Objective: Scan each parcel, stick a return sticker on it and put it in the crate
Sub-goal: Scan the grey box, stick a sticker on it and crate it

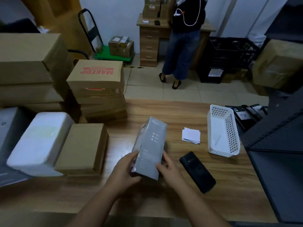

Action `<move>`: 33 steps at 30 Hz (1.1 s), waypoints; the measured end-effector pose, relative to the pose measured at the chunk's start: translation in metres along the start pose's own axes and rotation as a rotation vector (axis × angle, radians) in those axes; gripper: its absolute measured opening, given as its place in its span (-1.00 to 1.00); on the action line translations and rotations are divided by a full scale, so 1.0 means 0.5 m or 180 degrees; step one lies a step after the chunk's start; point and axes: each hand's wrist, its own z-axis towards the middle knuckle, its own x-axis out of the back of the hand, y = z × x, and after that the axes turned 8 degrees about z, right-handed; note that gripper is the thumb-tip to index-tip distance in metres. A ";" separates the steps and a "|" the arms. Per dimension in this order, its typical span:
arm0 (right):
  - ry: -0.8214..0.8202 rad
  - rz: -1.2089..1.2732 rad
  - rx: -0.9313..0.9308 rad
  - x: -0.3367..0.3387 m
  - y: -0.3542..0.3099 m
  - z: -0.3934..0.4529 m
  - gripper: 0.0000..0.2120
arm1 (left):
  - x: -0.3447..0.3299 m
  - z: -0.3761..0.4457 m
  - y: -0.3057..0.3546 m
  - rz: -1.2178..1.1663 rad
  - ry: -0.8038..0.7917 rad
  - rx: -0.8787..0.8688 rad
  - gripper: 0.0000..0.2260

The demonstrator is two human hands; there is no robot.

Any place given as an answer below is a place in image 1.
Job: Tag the person's left hand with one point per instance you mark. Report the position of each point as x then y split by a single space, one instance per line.
120 174

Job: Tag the person's right hand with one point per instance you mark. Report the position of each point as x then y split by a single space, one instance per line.
171 177

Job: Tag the black handheld scanner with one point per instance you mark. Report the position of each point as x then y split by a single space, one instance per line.
198 172

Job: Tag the stack of white stickers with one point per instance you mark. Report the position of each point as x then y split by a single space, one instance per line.
191 135

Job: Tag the small plain cardboard box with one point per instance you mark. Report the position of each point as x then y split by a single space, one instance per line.
80 148

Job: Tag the white foam parcel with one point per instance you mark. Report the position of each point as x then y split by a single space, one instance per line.
40 144

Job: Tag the red printed cardboard box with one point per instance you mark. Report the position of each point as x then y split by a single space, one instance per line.
94 73

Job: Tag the person's left forearm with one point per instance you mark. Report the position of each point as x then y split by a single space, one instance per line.
94 208

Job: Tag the person's right forearm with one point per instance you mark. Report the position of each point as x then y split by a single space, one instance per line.
201 208

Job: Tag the medium taped cardboard box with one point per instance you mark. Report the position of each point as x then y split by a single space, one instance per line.
125 52

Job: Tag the tiny cardboard box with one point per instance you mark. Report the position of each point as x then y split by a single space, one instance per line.
99 49

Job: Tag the small yellowish cardboard box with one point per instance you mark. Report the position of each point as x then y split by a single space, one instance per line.
124 42

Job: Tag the small labelled cardboard box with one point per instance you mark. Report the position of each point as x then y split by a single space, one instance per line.
114 40

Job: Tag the large wrapped cardboard box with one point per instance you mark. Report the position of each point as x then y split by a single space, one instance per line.
277 66

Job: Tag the stack of small cardboard boxes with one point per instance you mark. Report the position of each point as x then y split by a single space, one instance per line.
151 8

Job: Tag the stack of large cardboard boxes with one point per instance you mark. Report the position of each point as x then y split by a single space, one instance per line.
61 14

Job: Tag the white perforated plastic tray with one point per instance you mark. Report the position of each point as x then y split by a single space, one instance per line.
220 125

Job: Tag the black scanners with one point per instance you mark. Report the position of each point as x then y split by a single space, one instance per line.
241 115

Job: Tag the black flat device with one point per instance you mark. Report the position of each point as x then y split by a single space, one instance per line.
251 112
259 109

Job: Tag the black plastic crates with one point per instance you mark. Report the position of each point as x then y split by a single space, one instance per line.
203 77

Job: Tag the dark metal shelf rack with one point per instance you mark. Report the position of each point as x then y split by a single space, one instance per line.
279 167
286 21

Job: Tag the green platform trolley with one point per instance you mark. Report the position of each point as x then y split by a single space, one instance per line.
104 56

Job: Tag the black plastic crate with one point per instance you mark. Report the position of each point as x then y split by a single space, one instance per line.
246 53
220 54

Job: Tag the wooden drawer desk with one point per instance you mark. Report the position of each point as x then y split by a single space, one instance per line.
149 44

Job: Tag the small black phone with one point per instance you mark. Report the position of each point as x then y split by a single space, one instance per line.
157 22

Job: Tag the white plastic bag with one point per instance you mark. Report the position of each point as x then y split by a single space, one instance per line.
257 40

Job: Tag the white standing air conditioner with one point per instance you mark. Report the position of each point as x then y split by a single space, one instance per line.
241 16

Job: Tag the black office chair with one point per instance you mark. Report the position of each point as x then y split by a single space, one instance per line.
19 25

